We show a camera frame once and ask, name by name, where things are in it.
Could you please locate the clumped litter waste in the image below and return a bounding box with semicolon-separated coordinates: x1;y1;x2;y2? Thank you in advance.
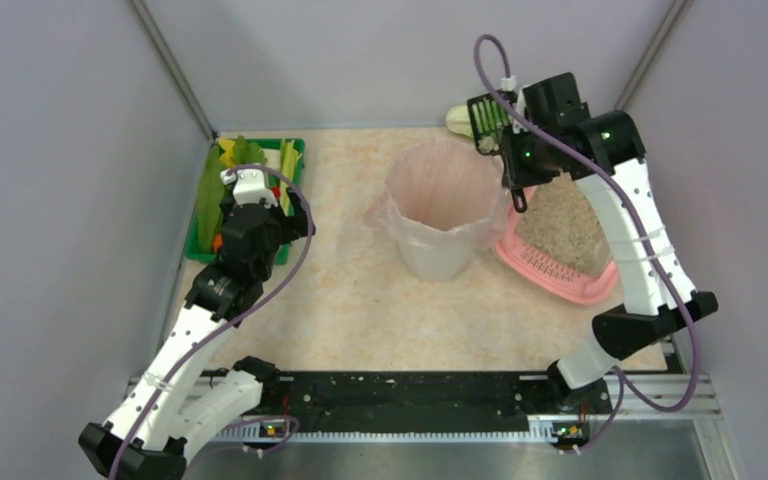
477;136;497;155

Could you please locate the black litter scoop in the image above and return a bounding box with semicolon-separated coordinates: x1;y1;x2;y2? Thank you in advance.
466;90;528;213

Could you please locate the pink plastic bin liner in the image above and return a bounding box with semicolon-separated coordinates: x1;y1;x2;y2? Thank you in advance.
364;137;510;250

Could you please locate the white trash bin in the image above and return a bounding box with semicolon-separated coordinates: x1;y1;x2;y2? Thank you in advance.
396;230;475;283

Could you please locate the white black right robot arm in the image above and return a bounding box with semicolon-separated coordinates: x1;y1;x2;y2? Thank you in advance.
498;73;718;390

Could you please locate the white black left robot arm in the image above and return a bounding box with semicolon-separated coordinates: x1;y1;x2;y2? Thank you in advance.
78;190;316;479

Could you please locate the beige cat litter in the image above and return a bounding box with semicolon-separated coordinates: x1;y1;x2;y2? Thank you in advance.
515;174;611;277

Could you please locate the pink white litter box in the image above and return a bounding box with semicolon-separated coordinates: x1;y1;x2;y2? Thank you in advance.
494;187;618;306

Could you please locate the large green leaf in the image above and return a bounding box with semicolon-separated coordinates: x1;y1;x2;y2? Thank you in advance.
196;144;225;253

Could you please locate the green plastic tray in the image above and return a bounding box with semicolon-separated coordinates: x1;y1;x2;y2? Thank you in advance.
183;137;307;266

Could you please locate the toy napa cabbage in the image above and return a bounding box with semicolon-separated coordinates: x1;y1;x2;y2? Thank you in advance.
445;104;473;139

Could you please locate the white green toy celery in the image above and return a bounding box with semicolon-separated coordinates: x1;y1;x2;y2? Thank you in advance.
278;138;303;214

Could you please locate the yellow toy corn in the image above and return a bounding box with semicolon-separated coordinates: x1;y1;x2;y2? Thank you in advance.
217;138;236;168

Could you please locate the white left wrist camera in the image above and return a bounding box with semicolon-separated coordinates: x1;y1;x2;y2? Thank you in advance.
220;169;279;208

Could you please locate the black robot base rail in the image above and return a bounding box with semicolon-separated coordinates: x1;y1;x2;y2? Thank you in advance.
251;371;612;434

